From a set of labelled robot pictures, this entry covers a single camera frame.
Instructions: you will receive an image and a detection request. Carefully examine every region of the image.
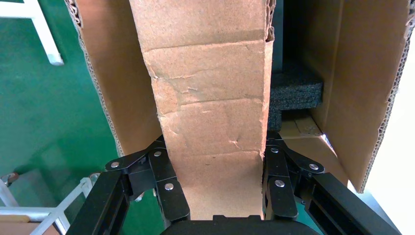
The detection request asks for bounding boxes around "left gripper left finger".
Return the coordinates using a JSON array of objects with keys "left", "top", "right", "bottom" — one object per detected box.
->
[{"left": 66, "top": 135, "right": 191, "bottom": 235}]

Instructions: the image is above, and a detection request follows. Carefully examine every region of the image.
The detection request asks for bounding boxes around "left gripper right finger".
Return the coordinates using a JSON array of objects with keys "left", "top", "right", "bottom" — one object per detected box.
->
[{"left": 262, "top": 131, "right": 403, "bottom": 235}]

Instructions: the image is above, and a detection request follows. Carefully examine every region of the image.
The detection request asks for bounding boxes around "small cardboard box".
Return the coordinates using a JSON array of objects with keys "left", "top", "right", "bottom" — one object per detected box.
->
[{"left": 129, "top": 0, "right": 276, "bottom": 221}]

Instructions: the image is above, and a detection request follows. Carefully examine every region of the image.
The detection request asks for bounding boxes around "large open cardboard box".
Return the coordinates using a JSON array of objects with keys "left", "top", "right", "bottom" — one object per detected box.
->
[{"left": 65, "top": 0, "right": 415, "bottom": 193}]

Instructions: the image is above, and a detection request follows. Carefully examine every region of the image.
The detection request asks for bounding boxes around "black foam insert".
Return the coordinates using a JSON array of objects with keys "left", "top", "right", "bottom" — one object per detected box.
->
[{"left": 267, "top": 63, "right": 324, "bottom": 132}]

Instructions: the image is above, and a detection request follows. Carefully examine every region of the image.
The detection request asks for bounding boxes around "brown wooden board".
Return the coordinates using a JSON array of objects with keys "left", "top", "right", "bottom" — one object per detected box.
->
[{"left": 0, "top": 214, "right": 61, "bottom": 235}]

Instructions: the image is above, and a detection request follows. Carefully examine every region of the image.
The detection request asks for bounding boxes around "caster wheel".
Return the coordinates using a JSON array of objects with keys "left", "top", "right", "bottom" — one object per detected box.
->
[{"left": 0, "top": 172, "right": 20, "bottom": 188}]

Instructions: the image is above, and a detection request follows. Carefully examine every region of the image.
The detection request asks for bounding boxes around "white square metal leg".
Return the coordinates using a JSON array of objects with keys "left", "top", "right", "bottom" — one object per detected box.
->
[{"left": 0, "top": 0, "right": 65, "bottom": 66}]

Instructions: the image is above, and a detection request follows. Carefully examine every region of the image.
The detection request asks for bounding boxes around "white tube frame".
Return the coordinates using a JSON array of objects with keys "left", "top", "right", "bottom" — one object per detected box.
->
[{"left": 0, "top": 173, "right": 101, "bottom": 235}]

